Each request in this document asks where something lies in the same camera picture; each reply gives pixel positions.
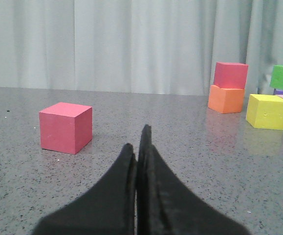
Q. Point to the yellow foam cube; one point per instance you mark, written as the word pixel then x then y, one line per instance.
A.
pixel 265 111

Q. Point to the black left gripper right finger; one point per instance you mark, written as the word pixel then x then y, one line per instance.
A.
pixel 165 206

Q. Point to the dark red foam cube stacked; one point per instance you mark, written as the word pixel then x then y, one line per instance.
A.
pixel 230 75

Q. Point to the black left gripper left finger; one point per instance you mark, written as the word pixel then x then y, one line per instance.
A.
pixel 106 209

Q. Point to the red foam cube alone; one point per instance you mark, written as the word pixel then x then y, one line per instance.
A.
pixel 65 127

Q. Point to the orange foam cube back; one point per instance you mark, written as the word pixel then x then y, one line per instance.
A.
pixel 226 100

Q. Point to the grey curtain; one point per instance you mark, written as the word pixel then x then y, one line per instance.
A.
pixel 137 46

